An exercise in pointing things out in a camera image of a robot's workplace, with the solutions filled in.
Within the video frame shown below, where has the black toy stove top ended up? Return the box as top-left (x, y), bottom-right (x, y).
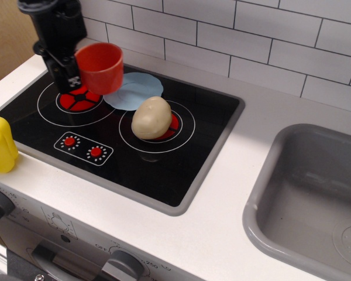
top-left (0, 57), bottom-right (245, 216)

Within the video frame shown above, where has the grey toy sink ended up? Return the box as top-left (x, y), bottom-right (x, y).
top-left (243, 124), bottom-right (351, 280)

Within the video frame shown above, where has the yellow toy bell pepper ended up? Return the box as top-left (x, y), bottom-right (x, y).
top-left (0, 117), bottom-right (18, 173)

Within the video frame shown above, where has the red plastic cup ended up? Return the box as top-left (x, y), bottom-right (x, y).
top-left (75, 42), bottom-right (123, 95)

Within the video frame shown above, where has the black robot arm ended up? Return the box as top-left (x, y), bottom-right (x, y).
top-left (17, 0), bottom-right (87, 93)

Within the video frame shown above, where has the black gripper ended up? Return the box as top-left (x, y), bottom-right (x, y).
top-left (29, 5), bottom-right (87, 94)

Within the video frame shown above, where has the beige toy potato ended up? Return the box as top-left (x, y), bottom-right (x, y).
top-left (132, 97), bottom-right (172, 140)

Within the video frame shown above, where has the grey right oven knob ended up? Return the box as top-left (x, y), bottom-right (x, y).
top-left (101, 251), bottom-right (144, 281)

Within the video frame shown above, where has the light blue plate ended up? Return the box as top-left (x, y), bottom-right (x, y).
top-left (104, 72), bottom-right (163, 111)

